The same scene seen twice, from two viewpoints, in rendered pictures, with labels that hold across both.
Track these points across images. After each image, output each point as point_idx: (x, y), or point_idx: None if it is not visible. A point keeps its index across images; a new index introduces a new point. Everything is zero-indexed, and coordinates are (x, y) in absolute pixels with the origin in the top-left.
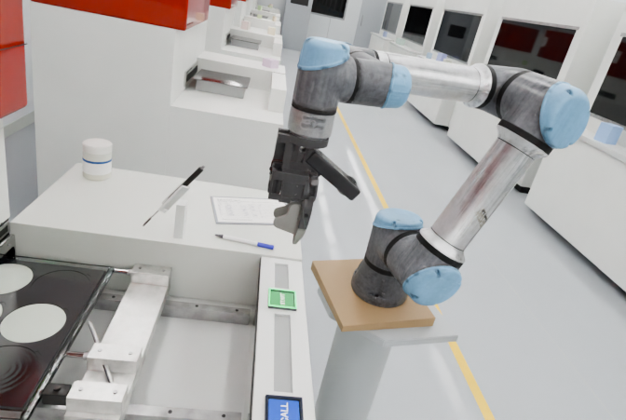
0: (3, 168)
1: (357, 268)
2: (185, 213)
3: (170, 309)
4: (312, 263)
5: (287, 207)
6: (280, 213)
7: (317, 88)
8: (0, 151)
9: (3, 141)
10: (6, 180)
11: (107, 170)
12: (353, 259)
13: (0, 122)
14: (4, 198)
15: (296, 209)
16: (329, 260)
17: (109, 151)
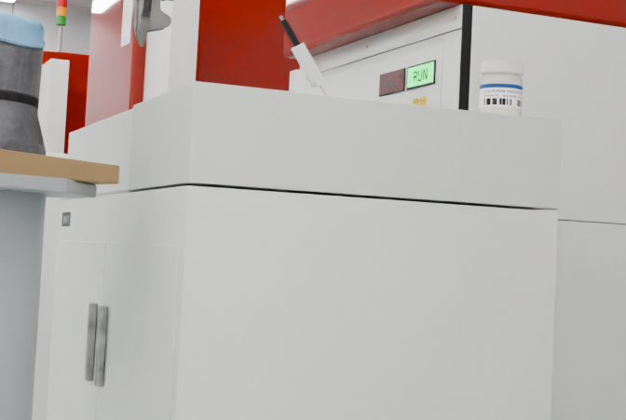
0: (455, 71)
1: (39, 144)
2: (292, 86)
3: None
4: (118, 169)
5: (158, 11)
6: (163, 20)
7: None
8: (455, 51)
9: (458, 42)
10: (456, 85)
11: (479, 102)
12: (42, 155)
13: (457, 22)
14: (452, 104)
15: None
16: (89, 161)
17: (481, 70)
